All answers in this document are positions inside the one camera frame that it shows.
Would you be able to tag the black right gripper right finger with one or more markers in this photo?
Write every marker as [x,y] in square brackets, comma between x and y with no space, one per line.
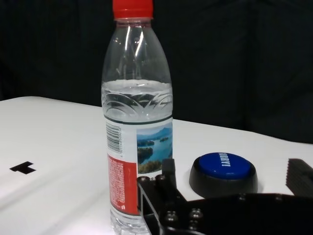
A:
[299,178]

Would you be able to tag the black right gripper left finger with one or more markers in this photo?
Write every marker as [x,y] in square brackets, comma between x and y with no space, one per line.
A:
[159,195]

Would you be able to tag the blue push button black base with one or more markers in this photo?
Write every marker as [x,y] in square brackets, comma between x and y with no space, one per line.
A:
[223,169]

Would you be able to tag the clear water bottle red cap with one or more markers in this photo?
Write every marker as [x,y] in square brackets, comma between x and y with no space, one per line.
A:
[137,110]

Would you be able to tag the black T tape mark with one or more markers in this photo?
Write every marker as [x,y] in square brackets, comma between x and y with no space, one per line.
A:
[23,168]

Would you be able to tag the black fabric backdrop curtain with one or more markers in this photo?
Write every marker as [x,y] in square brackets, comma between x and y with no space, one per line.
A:
[220,49]

